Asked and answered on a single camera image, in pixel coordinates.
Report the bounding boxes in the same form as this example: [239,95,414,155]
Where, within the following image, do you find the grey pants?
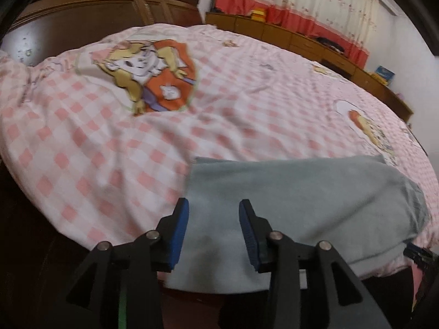
[165,154,431,295]

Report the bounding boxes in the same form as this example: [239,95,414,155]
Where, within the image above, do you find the low wooden cabinet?
[205,11,414,122]

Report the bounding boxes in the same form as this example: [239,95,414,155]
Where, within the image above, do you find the pink checked printed blanket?
[0,24,439,282]

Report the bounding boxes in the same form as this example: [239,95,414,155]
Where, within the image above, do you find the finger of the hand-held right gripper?
[403,242,438,271]

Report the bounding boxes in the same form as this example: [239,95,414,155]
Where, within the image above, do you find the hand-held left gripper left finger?
[65,197,190,329]

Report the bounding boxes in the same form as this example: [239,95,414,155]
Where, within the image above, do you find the dark clothes pile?
[316,36,345,53]

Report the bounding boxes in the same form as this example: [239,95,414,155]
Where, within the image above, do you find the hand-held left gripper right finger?
[238,199,393,329]

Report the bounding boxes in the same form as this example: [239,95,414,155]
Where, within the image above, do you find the blue book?
[374,66,395,84]

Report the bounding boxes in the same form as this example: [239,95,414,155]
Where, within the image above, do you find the brown wooden headboard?
[0,0,203,67]

